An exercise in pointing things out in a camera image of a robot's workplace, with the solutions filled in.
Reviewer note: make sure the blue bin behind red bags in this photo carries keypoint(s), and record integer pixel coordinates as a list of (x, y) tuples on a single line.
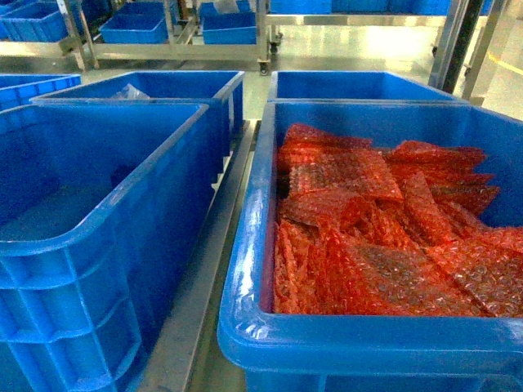
[(350, 85)]

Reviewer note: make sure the blue bin behind empty one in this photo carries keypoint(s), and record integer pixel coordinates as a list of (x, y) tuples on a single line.
[(221, 90)]

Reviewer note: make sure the blue bin with red bags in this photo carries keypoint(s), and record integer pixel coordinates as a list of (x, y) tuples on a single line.
[(315, 352)]

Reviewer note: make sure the empty blue bin front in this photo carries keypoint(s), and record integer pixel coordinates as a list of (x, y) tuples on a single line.
[(101, 206)]

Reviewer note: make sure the far left blue bin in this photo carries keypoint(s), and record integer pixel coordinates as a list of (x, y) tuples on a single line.
[(19, 89)]

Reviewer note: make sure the red bubble wrap bags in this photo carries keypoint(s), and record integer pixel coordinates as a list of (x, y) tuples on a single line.
[(366, 231)]

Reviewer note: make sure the stainless steel flow rack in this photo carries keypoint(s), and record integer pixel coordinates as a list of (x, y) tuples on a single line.
[(187, 332)]

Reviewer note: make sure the background steel cart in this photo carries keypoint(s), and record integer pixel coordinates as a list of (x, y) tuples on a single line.
[(182, 47)]

